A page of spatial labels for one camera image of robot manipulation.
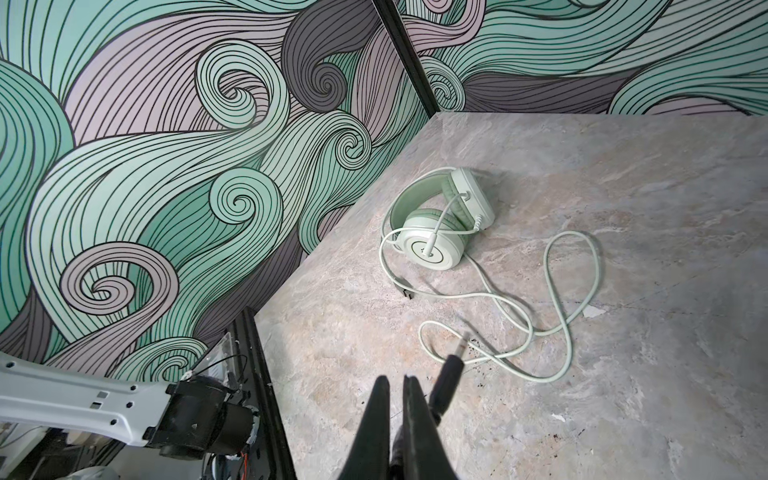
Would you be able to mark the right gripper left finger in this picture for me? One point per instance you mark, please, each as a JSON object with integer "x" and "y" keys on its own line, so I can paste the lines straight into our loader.
{"x": 369, "y": 454}

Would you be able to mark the black blue headphones with cable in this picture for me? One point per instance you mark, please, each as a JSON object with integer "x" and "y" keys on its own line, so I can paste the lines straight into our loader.
{"x": 447, "y": 382}

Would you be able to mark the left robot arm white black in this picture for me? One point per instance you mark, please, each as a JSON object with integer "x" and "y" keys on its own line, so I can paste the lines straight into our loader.
{"x": 184, "y": 421}

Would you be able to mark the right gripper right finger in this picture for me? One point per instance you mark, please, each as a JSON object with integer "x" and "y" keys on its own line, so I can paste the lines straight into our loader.
{"x": 421, "y": 453}

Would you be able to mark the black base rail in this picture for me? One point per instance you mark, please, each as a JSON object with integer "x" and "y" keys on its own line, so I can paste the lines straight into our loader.
{"x": 269, "y": 456}

